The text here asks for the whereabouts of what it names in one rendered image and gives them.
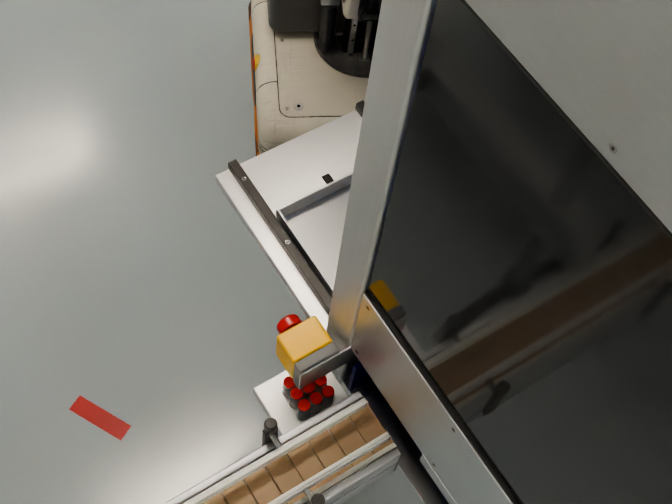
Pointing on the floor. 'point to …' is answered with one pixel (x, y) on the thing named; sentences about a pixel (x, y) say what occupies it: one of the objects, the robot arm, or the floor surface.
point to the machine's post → (377, 158)
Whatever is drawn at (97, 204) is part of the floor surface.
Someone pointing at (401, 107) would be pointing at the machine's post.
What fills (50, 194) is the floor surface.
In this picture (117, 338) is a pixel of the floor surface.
